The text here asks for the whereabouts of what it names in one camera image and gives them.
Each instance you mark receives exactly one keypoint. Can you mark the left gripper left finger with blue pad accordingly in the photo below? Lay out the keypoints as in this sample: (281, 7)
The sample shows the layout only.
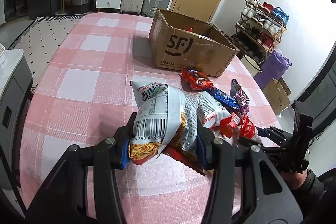
(63, 198)

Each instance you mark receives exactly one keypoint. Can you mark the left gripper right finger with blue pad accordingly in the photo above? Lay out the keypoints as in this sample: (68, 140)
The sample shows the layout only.
(246, 187)

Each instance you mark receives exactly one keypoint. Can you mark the red white balloon snack bag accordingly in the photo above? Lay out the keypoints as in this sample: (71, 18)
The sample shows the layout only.
(234, 126)

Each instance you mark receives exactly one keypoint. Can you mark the blue oreo cookie pack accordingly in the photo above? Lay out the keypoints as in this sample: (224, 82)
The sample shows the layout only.
(223, 98)

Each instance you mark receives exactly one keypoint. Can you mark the purple grape candy bag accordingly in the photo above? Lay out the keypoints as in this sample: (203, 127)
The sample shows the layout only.
(240, 96)

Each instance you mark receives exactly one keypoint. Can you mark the red orange oreo snack pack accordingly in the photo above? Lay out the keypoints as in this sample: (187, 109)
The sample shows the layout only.
(196, 80)

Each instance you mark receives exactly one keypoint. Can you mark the white noodle snack bag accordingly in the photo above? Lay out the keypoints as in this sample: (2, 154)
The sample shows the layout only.
(170, 116)

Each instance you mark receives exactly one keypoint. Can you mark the person's right hand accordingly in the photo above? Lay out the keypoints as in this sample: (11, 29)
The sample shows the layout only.
(294, 179)

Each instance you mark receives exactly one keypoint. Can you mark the cardboard box with cat print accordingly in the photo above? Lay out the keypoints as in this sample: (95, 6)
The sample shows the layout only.
(276, 96)

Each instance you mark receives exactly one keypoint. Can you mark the cream trash bin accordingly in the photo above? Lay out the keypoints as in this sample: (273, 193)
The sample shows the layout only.
(252, 67)

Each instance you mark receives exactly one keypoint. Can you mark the pink checkered tablecloth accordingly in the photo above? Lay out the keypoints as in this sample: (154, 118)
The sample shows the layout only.
(84, 96)

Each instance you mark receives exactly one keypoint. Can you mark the wooden shoe rack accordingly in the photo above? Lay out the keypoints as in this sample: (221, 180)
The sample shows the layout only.
(258, 32)

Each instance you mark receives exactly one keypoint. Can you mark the SF cardboard box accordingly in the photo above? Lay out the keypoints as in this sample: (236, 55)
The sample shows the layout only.
(206, 49)

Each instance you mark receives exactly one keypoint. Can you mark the dotted floor rug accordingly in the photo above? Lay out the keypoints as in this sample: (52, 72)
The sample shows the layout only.
(41, 40)

